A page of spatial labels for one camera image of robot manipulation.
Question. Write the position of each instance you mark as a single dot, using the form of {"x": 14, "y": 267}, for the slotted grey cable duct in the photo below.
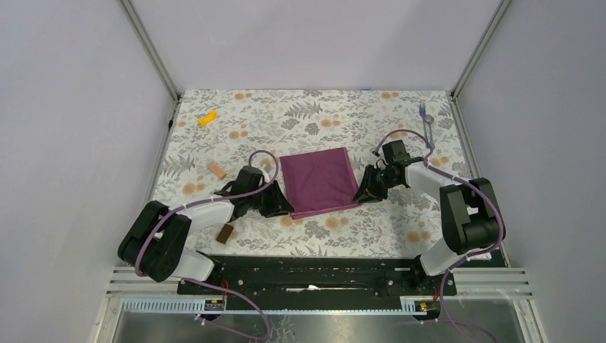
{"x": 216, "y": 307}

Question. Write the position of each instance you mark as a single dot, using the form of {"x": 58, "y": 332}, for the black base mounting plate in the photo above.
{"x": 273, "y": 282}

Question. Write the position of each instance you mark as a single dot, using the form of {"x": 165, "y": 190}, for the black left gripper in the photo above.
{"x": 279, "y": 204}

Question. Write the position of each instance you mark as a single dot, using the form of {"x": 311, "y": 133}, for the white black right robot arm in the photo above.
{"x": 470, "y": 220}

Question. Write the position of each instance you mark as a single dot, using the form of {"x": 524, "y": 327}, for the floral patterned table mat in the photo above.
{"x": 321, "y": 141}

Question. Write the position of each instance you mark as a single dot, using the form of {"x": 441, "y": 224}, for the iridescent fork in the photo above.
{"x": 423, "y": 115}

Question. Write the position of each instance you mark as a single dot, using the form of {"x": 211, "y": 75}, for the brown rectangular block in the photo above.
{"x": 224, "y": 234}

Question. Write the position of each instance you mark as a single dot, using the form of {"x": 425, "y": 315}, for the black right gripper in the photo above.
{"x": 369, "y": 193}

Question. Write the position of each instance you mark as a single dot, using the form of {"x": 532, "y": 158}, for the silver spoon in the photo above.
{"x": 428, "y": 121}

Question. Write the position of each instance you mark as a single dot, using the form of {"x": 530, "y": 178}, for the purple cloth napkin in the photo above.
{"x": 319, "y": 182}

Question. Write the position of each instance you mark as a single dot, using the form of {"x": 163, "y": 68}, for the yellow plastic block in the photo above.
{"x": 209, "y": 118}

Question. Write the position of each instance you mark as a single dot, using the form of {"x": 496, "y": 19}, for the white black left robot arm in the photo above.
{"x": 155, "y": 245}

